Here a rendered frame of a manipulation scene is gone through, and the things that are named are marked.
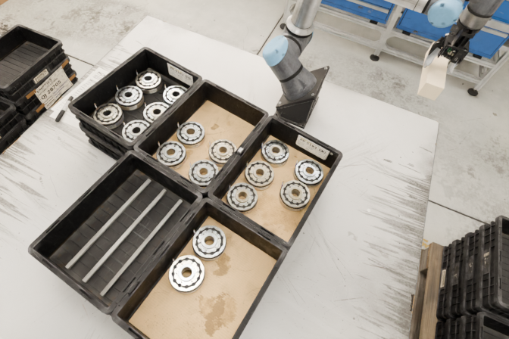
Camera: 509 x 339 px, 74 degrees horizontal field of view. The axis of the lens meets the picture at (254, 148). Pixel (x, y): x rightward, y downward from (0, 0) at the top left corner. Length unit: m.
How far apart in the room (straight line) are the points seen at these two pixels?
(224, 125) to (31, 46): 1.39
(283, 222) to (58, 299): 0.74
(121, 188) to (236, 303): 0.53
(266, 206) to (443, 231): 1.47
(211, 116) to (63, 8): 2.37
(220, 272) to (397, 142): 0.98
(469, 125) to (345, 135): 1.62
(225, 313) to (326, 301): 0.36
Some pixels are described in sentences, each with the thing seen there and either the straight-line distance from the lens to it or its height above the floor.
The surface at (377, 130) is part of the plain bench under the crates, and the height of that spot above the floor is 0.70.
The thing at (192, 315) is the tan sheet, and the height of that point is 0.83.
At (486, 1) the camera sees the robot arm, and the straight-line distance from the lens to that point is 1.21.
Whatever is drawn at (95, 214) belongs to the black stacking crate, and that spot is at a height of 0.83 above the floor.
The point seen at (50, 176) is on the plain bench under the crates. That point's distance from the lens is 1.49.
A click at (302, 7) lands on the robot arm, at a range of 1.37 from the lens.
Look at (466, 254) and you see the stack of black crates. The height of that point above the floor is 0.38.
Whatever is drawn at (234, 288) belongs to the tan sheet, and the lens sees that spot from 1.07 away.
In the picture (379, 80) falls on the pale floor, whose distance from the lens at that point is 2.97.
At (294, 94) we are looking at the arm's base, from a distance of 1.42.
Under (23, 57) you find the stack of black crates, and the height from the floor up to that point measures 0.49.
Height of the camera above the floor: 1.88
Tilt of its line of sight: 56 degrees down
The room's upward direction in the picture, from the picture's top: 9 degrees clockwise
